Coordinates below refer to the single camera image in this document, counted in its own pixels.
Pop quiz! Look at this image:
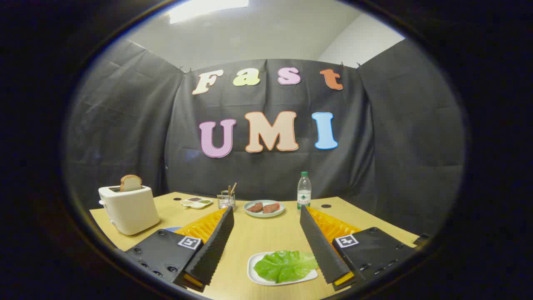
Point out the green lettuce leaf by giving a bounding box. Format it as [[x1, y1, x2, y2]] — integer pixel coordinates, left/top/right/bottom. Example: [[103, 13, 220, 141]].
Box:
[[253, 250, 319, 284]]

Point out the clear water bottle green cap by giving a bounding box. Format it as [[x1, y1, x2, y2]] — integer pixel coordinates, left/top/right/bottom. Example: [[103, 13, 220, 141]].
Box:
[[297, 171, 312, 210]]

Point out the glass utensil holder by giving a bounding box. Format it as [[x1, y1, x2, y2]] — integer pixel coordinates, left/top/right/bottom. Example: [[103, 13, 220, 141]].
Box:
[[217, 190, 236, 210]]

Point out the ceiling light panel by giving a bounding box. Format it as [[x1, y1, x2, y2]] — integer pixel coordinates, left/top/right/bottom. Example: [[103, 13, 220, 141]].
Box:
[[168, 0, 249, 24]]

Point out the white divided sauce dish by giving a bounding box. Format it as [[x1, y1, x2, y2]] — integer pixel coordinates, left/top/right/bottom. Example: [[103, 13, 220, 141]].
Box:
[[180, 197, 213, 209]]

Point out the toast bread slice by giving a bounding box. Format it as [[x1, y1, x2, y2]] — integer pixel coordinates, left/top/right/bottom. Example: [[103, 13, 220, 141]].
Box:
[[120, 175, 142, 193]]

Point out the white square plate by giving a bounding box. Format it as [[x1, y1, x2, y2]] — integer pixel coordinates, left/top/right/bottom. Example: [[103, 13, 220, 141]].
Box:
[[247, 251, 319, 286]]

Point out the black backdrop cloth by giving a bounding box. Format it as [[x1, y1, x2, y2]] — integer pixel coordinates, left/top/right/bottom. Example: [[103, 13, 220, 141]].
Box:
[[62, 38, 466, 238]]

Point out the pale green round plate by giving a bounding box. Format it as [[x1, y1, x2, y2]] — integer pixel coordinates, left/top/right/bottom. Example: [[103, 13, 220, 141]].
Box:
[[244, 200, 286, 218]]

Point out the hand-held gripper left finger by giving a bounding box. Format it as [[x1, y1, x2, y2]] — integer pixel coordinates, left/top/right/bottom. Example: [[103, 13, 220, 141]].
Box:
[[124, 205, 235, 292]]

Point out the white toaster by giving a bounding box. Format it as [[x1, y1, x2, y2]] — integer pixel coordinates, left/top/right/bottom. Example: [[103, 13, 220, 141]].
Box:
[[98, 185, 161, 236]]

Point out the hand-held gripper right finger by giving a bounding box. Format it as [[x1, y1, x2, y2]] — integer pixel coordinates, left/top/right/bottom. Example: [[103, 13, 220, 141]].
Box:
[[299, 205, 417, 291]]

